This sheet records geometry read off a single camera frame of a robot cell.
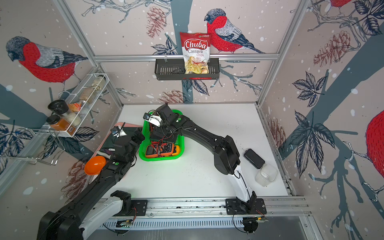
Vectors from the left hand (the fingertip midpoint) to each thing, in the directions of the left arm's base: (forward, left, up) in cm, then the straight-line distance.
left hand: (135, 128), depth 81 cm
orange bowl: (-14, +26, -17) cm, 34 cm away
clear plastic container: (-19, -74, -19) cm, 79 cm away
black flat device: (-10, -69, -17) cm, 71 cm away
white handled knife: (-7, +24, -19) cm, 31 cm away
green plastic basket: (-5, -7, -1) cm, 8 cm away
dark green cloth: (+3, +25, -20) cm, 32 cm away
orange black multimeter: (-7, -11, -12) cm, 18 cm away
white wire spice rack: (+4, +23, +16) cm, 28 cm away
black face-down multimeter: (-6, -15, +1) cm, 16 cm away
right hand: (+5, -11, 0) cm, 13 cm away
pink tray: (-7, +3, +10) cm, 13 cm away
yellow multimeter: (-5, -22, -16) cm, 27 cm away
